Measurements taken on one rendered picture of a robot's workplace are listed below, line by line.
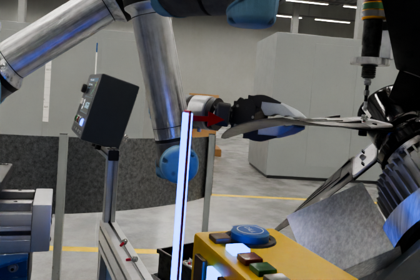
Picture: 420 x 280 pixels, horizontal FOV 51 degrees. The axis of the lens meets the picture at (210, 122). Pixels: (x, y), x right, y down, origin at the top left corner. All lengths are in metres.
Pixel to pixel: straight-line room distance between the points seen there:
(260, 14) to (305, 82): 6.35
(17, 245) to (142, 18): 0.48
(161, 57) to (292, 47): 6.13
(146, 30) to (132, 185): 1.72
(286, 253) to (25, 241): 0.57
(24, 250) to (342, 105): 6.55
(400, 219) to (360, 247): 0.09
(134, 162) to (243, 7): 1.91
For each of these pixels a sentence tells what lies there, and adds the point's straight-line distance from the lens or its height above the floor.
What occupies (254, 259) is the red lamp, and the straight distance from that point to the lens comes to 0.41.
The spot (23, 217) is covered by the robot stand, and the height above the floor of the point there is 0.97.
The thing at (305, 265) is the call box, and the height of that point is 1.07.
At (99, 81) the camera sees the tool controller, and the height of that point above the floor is 1.23.
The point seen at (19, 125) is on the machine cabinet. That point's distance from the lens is 6.97.
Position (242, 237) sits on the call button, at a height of 1.08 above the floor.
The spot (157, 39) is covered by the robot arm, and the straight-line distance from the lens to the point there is 0.85.
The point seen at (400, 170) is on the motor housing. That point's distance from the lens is 0.80.
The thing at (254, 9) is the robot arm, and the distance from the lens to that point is 0.65.
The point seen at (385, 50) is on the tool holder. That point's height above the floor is 1.32.
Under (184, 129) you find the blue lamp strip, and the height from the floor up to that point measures 1.16.
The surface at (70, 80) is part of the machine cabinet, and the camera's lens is 6.78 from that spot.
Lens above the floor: 1.22
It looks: 4 degrees down
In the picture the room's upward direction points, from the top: 4 degrees clockwise
